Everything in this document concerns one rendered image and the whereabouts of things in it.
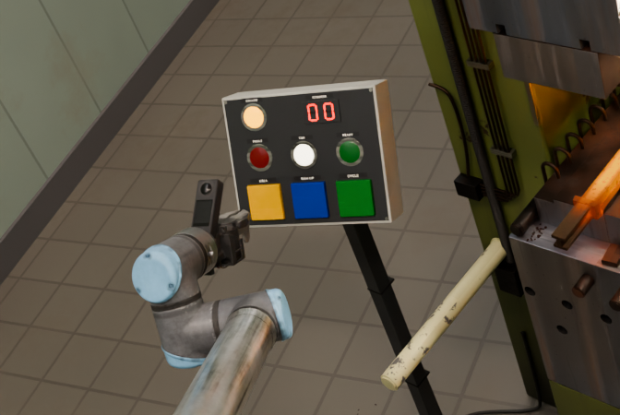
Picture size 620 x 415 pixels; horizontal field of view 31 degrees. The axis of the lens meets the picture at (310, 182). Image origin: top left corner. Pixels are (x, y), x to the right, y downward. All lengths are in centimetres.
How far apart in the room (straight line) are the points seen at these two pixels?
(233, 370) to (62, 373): 212
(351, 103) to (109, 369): 173
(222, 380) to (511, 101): 91
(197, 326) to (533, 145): 80
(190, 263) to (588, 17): 78
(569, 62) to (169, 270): 75
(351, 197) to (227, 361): 66
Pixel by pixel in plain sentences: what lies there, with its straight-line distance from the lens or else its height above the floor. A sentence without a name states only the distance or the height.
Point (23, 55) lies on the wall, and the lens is 429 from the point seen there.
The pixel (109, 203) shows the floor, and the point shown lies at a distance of 431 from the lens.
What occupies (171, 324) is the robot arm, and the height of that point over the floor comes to 115.
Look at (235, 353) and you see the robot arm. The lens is 171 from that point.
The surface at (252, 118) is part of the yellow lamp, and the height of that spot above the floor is 116.
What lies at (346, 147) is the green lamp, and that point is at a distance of 221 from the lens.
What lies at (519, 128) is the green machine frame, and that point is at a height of 101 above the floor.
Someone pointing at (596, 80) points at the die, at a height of 131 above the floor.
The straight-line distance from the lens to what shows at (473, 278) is 252.
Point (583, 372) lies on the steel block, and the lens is 241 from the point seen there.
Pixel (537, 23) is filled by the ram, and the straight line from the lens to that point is 185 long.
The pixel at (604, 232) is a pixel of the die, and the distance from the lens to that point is 212.
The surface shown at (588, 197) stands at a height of 102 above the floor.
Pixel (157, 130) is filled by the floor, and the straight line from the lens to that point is 457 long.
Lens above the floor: 243
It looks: 38 degrees down
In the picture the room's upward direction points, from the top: 23 degrees counter-clockwise
